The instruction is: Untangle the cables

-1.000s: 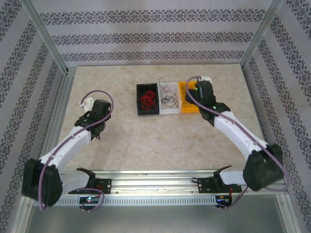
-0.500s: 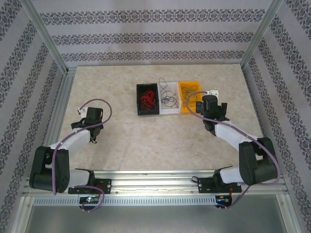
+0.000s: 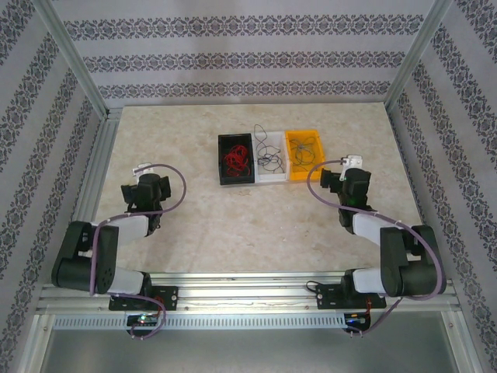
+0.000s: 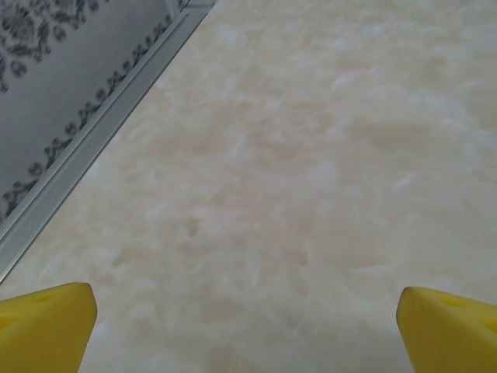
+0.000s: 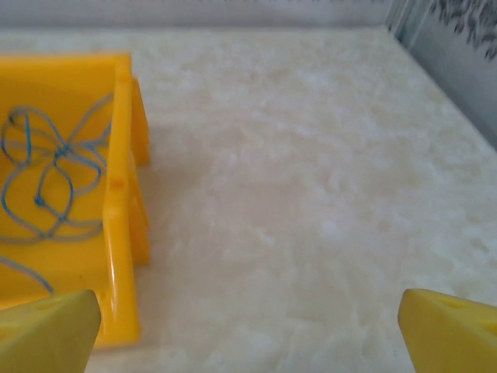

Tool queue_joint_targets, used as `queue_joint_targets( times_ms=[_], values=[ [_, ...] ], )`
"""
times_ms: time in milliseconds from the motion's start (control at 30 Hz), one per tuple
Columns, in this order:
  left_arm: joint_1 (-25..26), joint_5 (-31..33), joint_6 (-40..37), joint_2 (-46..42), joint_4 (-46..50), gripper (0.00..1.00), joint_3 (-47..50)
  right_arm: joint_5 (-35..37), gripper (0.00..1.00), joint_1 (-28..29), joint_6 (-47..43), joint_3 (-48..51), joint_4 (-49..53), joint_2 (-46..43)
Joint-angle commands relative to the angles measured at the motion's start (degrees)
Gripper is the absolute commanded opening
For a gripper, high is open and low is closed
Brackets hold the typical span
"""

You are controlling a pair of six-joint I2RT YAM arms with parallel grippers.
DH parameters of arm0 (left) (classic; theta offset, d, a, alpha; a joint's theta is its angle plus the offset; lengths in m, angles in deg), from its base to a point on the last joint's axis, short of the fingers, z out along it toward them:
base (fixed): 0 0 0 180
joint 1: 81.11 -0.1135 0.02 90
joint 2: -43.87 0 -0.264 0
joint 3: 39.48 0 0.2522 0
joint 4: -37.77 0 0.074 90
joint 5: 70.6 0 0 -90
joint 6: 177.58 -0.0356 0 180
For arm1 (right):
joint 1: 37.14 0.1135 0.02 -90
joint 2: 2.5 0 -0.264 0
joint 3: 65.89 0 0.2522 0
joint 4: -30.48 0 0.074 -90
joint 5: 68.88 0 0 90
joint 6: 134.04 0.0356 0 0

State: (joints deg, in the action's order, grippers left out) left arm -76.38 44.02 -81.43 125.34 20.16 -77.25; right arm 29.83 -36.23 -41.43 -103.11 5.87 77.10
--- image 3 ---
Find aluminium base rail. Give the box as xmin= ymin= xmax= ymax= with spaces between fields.
xmin=36 ymin=270 xmax=463 ymax=312

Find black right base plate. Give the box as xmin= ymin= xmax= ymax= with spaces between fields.
xmin=316 ymin=282 xmax=388 ymax=311

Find yellow plastic bin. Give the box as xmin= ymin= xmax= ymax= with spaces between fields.
xmin=284 ymin=129 xmax=327 ymax=183

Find grey sheet metal shelf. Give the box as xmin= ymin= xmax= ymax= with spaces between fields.
xmin=30 ymin=310 xmax=467 ymax=373

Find aluminium frame post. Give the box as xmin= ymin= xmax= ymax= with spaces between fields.
xmin=384 ymin=0 xmax=457 ymax=113
xmin=33 ymin=0 xmax=112 ymax=117

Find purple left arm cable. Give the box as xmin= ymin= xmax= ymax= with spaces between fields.
xmin=89 ymin=163 xmax=188 ymax=341

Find right controller board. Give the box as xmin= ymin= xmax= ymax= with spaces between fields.
xmin=344 ymin=312 xmax=373 ymax=326

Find black plastic bin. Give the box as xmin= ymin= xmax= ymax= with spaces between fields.
xmin=217 ymin=133 xmax=257 ymax=187

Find aluminium side rail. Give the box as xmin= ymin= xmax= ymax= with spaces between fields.
xmin=57 ymin=110 xmax=123 ymax=281

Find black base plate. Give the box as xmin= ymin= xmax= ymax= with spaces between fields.
xmin=316 ymin=282 xmax=388 ymax=311
xmin=108 ymin=285 xmax=180 ymax=312

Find thin red cable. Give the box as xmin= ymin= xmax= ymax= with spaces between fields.
xmin=222 ymin=143 xmax=252 ymax=176

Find left controller board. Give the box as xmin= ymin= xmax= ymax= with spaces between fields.
xmin=126 ymin=312 xmax=161 ymax=328

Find controller board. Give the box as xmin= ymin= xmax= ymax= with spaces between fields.
xmin=344 ymin=312 xmax=373 ymax=326
xmin=126 ymin=312 xmax=161 ymax=328

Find orange wire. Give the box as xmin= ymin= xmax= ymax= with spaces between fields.
xmin=292 ymin=137 xmax=324 ymax=173

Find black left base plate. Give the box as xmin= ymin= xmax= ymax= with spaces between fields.
xmin=108 ymin=285 xmax=180 ymax=312

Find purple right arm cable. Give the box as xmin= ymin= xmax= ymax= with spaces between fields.
xmin=306 ymin=159 xmax=447 ymax=339

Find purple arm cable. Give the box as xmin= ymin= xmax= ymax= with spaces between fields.
xmin=306 ymin=159 xmax=447 ymax=339
xmin=89 ymin=163 xmax=188 ymax=341

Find white plastic bin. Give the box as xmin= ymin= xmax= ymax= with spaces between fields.
xmin=252 ymin=131 xmax=291 ymax=183

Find thin dark grey cable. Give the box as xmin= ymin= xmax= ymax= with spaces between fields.
xmin=253 ymin=123 xmax=283 ymax=157

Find slotted metal cable duct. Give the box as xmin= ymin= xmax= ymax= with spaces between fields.
xmin=52 ymin=313 xmax=349 ymax=330

